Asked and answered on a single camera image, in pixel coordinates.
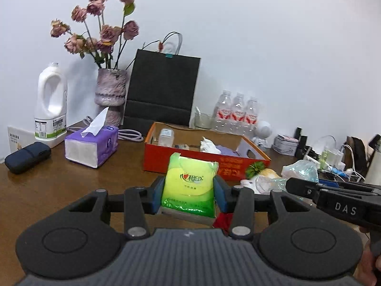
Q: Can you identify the clear plastic bag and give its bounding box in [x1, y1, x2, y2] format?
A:
[281, 160, 320, 184]

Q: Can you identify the purple cloth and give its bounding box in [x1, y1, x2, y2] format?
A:
[215, 144, 240, 157]

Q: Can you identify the red cloth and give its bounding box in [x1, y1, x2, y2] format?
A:
[213, 213, 233, 230]

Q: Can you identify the clear plastic container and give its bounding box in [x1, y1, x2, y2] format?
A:
[158, 128, 174, 147]

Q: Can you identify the white plastic jug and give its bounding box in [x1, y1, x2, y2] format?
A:
[34, 62, 68, 141]

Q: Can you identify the black device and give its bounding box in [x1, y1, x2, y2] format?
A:
[295, 127, 309, 156]

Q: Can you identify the clear plastic wrapper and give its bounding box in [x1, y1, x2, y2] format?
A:
[255, 176, 287, 195]

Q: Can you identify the lilac cable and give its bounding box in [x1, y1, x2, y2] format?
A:
[67, 116, 145, 143]

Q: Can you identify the dark blue case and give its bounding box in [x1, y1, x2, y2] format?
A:
[4, 142, 52, 175]

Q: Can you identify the crumpled white tissue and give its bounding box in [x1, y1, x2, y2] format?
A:
[200, 137, 222, 155]

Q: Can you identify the green tissue packet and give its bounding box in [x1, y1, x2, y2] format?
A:
[161, 152, 219, 219]

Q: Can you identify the clear water bottle red label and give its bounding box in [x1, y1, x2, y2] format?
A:
[231, 93, 247, 134]
[213, 89, 233, 133]
[244, 97, 260, 136]

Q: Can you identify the purple tissue box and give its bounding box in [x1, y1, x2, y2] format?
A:
[64, 107, 120, 169]

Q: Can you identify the white robot figure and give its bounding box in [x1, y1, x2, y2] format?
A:
[251, 121, 272, 151]

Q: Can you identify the small tin box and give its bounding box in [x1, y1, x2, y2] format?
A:
[272, 134, 299, 156]

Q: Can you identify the white appliance black lid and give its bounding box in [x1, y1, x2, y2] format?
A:
[365, 134, 381, 184]

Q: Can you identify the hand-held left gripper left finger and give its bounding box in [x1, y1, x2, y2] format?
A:
[68, 176, 166, 239]

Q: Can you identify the dried rose bouquet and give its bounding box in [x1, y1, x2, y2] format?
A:
[50, 0, 143, 70]

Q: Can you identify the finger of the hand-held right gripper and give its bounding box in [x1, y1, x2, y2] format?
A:
[285, 177, 381, 199]

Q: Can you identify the white flat box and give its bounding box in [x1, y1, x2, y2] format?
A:
[7, 125, 66, 153]

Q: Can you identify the brown bag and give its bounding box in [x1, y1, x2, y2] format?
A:
[346, 136, 367, 171]

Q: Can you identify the glass cup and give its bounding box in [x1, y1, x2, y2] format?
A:
[194, 107, 215, 130]

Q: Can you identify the red cardboard box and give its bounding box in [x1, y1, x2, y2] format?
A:
[143, 122, 272, 183]

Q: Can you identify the orange and white plush toy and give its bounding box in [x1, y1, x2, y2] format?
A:
[240, 168, 282, 193]

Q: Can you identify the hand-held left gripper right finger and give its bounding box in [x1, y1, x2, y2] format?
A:
[213, 174, 312, 240]

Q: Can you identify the black paper bag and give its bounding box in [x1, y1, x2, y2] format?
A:
[123, 31, 201, 128]

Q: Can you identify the mottled purple vase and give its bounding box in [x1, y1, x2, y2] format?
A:
[95, 68, 128, 127]

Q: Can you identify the white charger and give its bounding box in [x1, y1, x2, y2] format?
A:
[326, 147, 346, 168]

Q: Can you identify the person's right hand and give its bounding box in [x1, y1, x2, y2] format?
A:
[356, 226, 381, 286]

